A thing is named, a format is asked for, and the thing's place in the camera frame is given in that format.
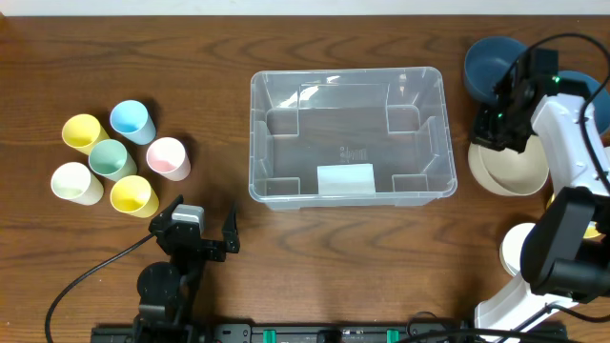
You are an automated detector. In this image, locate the clear plastic storage bin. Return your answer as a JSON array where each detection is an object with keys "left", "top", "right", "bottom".
[{"left": 249, "top": 67, "right": 458, "bottom": 210}]

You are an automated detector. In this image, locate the pink plastic cup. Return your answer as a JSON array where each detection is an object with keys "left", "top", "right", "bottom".
[{"left": 146, "top": 137, "right": 192, "bottom": 181}]

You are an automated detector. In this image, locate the light blue plastic cup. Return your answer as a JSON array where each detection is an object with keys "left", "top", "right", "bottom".
[{"left": 110, "top": 100, "right": 156, "bottom": 145}]

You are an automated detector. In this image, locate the dark blue bowl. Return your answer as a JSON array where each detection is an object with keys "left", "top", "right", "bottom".
[
  {"left": 463, "top": 36, "right": 527, "bottom": 106},
  {"left": 559, "top": 71, "right": 610, "bottom": 136}
]

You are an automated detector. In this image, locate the yellow plastic cup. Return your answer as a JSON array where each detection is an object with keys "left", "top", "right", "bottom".
[
  {"left": 110, "top": 175, "right": 159, "bottom": 218},
  {"left": 61, "top": 113, "right": 110, "bottom": 155}
]

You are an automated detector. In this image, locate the yellow plastic cup lower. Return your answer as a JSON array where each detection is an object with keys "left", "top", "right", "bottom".
[{"left": 110, "top": 175, "right": 159, "bottom": 218}]

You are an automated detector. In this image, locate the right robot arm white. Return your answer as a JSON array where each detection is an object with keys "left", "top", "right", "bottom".
[{"left": 471, "top": 47, "right": 609, "bottom": 342}]

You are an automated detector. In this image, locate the white small bowl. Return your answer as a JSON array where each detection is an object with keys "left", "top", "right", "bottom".
[{"left": 499, "top": 223, "right": 535, "bottom": 276}]

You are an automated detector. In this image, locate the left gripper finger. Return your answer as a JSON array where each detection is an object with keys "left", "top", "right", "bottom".
[
  {"left": 151, "top": 194, "right": 184, "bottom": 227},
  {"left": 221, "top": 203, "right": 240, "bottom": 253}
]

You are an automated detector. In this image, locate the green plastic cup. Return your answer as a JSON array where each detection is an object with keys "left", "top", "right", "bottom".
[{"left": 89, "top": 139, "right": 137, "bottom": 181}]

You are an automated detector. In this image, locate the yellow small bowl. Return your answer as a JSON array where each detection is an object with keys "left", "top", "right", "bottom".
[{"left": 545, "top": 194, "right": 601, "bottom": 239}]

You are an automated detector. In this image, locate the yellow plastic cup upper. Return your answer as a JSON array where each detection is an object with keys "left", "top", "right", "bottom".
[{"left": 61, "top": 113, "right": 110, "bottom": 155}]

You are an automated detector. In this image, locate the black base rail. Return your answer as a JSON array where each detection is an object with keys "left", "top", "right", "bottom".
[{"left": 90, "top": 321, "right": 568, "bottom": 343}]

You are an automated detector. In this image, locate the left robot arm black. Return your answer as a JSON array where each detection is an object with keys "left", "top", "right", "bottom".
[{"left": 133, "top": 195, "right": 240, "bottom": 342}]

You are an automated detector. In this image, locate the white plastic cup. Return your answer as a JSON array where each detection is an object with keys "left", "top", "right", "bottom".
[{"left": 51, "top": 162, "right": 104, "bottom": 206}]

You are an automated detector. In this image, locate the beige large bowl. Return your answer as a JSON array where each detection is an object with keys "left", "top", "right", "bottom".
[{"left": 468, "top": 135, "right": 549, "bottom": 196}]

